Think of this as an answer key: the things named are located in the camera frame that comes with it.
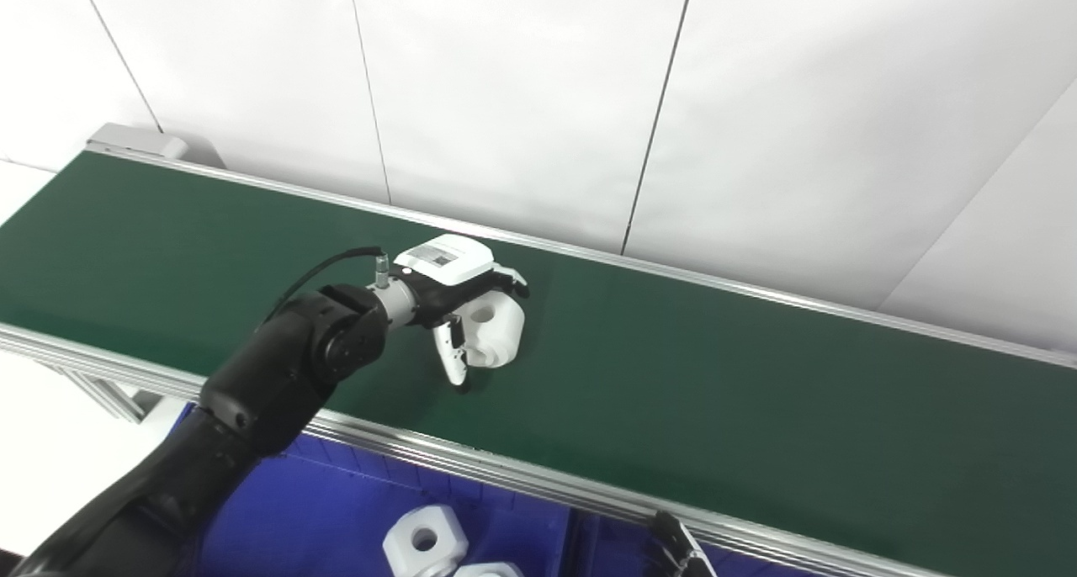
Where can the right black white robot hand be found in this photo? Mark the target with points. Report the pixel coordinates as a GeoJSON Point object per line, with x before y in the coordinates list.
{"type": "Point", "coordinates": [677, 556]}

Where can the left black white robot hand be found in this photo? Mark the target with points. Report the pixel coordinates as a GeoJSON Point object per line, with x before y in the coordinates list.
{"type": "Point", "coordinates": [446, 266]}

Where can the white hexagonal plastic part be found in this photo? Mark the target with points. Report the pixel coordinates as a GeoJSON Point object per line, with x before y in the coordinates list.
{"type": "Point", "coordinates": [425, 552]}
{"type": "Point", "coordinates": [496, 333]}
{"type": "Point", "coordinates": [488, 570]}

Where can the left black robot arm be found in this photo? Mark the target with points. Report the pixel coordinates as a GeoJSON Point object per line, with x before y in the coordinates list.
{"type": "Point", "coordinates": [269, 367]}

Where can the blue plastic bin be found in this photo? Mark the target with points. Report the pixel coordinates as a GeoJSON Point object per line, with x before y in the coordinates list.
{"type": "Point", "coordinates": [320, 510]}
{"type": "Point", "coordinates": [614, 552]}

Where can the green conveyor belt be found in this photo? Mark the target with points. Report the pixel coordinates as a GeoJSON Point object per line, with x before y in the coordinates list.
{"type": "Point", "coordinates": [505, 468]}
{"type": "Point", "coordinates": [757, 392]}

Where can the grey conveyor end housing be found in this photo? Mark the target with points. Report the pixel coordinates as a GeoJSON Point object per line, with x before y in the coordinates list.
{"type": "Point", "coordinates": [139, 142]}

